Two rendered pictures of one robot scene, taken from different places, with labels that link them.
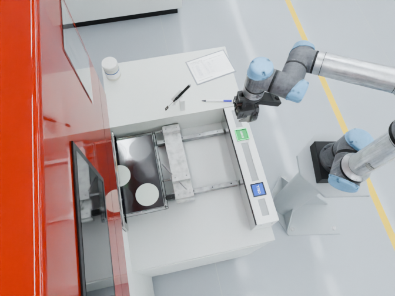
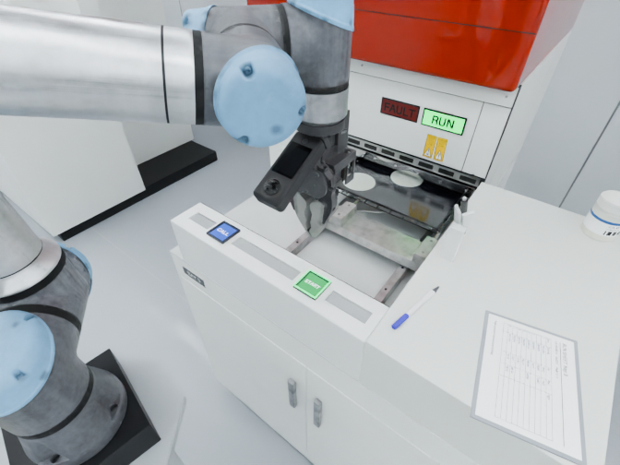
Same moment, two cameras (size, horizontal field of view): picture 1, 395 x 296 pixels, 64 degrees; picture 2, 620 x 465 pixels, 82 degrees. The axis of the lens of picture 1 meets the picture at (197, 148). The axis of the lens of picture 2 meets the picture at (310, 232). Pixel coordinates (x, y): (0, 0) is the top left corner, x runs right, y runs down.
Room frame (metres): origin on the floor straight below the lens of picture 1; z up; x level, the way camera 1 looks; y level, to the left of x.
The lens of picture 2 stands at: (1.00, -0.48, 1.51)
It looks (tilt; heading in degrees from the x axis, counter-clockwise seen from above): 41 degrees down; 142
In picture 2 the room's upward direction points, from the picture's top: straight up
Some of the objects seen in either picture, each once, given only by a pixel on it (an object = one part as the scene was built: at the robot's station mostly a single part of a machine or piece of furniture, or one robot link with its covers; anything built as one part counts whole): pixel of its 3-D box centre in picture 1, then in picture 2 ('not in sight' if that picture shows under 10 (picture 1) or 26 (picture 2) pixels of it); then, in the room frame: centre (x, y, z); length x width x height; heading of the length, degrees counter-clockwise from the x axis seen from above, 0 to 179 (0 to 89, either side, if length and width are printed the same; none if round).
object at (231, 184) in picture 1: (184, 193); (325, 221); (0.38, 0.05, 0.84); 0.50 x 0.02 x 0.03; 105
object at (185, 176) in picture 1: (180, 177); (343, 213); (0.44, 0.07, 0.89); 0.08 x 0.03 x 0.03; 105
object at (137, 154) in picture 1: (119, 176); (406, 178); (0.43, 0.34, 0.90); 0.34 x 0.34 x 0.01; 15
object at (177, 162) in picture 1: (177, 163); (366, 232); (0.52, 0.09, 0.87); 0.36 x 0.08 x 0.03; 15
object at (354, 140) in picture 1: (354, 146); (21, 368); (0.57, -0.65, 1.05); 0.13 x 0.12 x 0.14; 158
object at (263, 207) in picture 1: (247, 165); (268, 280); (0.51, -0.23, 0.89); 0.55 x 0.09 x 0.14; 15
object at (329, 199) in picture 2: not in sight; (322, 198); (0.66, -0.20, 1.19); 0.05 x 0.02 x 0.09; 15
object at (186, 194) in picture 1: (184, 194); not in sight; (0.36, 0.05, 0.89); 0.08 x 0.03 x 0.03; 105
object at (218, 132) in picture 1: (173, 140); (409, 261); (0.64, 0.12, 0.84); 0.50 x 0.02 x 0.03; 105
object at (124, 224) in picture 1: (119, 180); (402, 177); (0.41, 0.34, 0.89); 0.44 x 0.02 x 0.10; 15
